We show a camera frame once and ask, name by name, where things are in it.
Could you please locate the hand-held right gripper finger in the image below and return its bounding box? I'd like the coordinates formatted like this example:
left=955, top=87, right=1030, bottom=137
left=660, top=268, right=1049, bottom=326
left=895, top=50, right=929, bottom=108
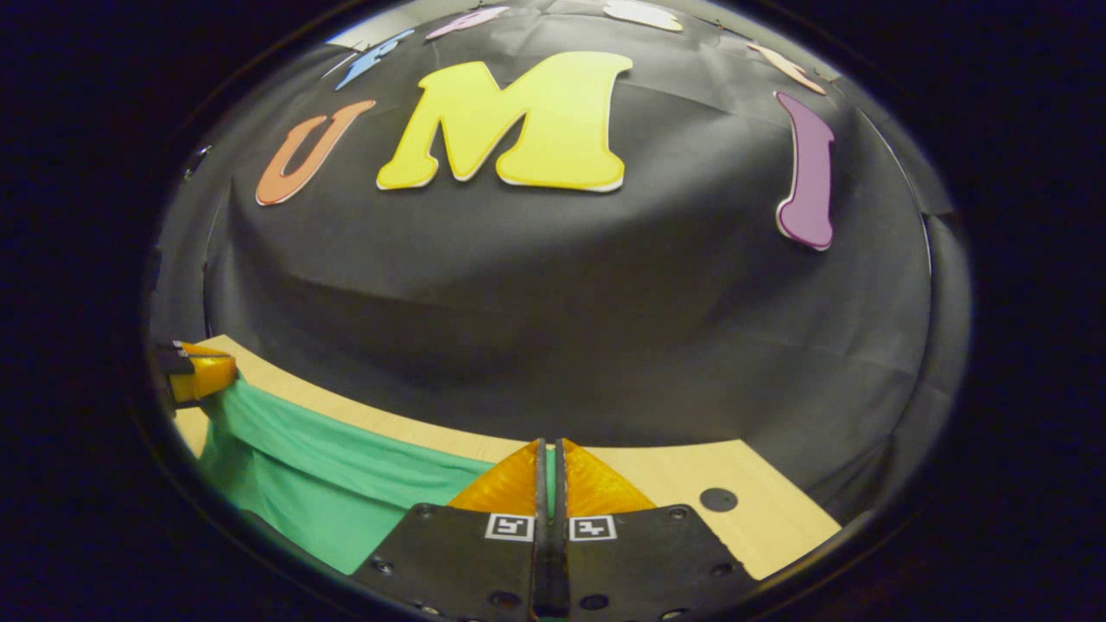
left=555, top=437, right=761, bottom=621
left=350, top=437, right=549, bottom=621

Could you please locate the green T-shirt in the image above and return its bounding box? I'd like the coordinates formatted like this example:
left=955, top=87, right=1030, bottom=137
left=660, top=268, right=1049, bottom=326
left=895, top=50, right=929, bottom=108
left=197, top=378, right=556, bottom=577

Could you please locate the black backdrop cloth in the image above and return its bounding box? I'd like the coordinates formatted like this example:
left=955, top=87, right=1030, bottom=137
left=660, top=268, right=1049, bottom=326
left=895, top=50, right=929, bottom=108
left=147, top=0, right=973, bottom=528

